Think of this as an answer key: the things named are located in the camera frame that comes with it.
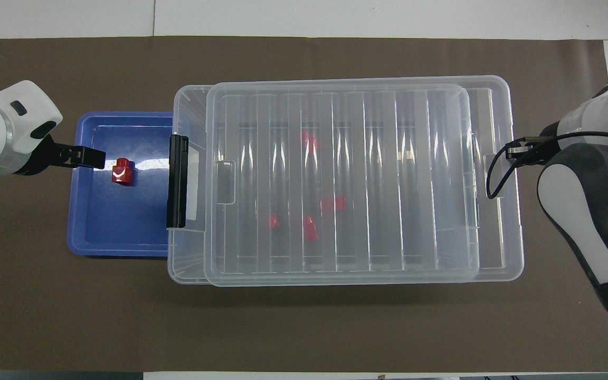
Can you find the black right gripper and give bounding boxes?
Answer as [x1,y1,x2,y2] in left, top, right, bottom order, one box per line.
[506,122,563,167]

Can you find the clear plastic storage box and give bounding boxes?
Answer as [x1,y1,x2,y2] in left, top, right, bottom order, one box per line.
[167,83,482,286]

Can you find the black box latch handle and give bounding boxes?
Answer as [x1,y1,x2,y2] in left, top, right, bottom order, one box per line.
[166,134,189,230]

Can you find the brown table mat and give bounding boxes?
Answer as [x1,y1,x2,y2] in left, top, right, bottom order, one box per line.
[0,36,608,373]

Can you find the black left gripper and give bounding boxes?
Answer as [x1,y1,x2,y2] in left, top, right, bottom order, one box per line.
[16,135,107,176]

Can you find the blue plastic tray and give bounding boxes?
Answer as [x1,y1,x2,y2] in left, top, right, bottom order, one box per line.
[66,111,176,258]

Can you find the clear ribbed plastic lid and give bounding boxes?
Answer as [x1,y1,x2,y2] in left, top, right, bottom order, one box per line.
[204,75,525,287]

